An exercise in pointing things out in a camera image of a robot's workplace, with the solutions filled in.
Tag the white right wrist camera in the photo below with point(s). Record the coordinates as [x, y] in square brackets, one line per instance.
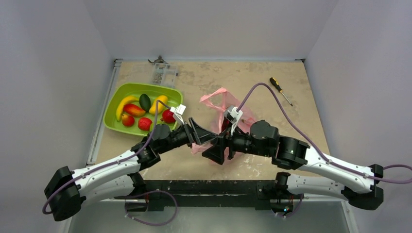
[233, 116]

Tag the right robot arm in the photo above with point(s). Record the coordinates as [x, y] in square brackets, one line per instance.
[304, 169]

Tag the yellow fake mango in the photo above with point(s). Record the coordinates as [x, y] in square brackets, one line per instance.
[158, 105]

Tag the dark metal clamp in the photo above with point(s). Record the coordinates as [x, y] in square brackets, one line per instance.
[159, 60]

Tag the dark green fake avocado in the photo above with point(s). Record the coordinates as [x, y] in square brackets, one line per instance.
[145, 102]

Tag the black yellow screwdriver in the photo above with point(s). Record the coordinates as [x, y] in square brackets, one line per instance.
[275, 83]

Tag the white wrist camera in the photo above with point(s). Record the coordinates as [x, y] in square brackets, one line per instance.
[178, 112]
[233, 116]

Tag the red round fake fruit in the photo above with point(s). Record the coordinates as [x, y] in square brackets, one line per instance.
[144, 124]

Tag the pink plastic bag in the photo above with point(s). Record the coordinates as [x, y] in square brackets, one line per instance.
[219, 101]

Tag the yellow fake banana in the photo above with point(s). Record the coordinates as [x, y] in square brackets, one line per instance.
[124, 101]

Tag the red orange fake mango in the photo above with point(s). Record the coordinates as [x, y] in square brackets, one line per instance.
[134, 110]

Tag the aluminium frame rail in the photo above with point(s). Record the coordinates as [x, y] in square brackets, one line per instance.
[99, 129]

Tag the clear plastic screw box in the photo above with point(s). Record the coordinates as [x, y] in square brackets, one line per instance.
[158, 74]

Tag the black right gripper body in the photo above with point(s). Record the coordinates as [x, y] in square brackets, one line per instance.
[227, 144]

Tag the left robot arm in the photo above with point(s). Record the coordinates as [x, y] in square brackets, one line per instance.
[67, 189]

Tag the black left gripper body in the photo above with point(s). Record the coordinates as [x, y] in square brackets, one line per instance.
[179, 138]

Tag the red fake pomegranate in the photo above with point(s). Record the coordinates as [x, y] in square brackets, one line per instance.
[167, 117]

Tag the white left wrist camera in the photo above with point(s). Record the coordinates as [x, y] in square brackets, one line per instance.
[178, 112]

